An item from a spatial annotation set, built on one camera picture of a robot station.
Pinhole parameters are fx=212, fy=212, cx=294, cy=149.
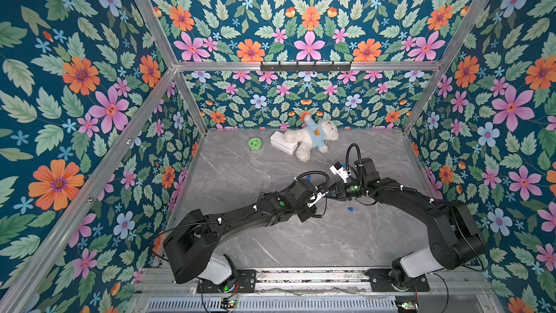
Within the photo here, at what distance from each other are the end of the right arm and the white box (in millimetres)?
386

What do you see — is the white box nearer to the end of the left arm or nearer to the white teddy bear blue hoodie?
→ the white teddy bear blue hoodie

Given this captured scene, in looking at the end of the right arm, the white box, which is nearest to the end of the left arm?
the end of the right arm

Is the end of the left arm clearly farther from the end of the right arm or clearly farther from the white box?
the white box

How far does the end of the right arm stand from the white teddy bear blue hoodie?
1.03 ft

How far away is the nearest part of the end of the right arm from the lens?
723 millimetres

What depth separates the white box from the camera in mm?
1072

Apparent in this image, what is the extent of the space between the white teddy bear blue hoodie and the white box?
10mm

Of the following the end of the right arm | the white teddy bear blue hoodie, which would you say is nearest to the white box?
the white teddy bear blue hoodie

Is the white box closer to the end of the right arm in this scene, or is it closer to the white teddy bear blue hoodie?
the white teddy bear blue hoodie

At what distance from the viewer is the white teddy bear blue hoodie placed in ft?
3.47
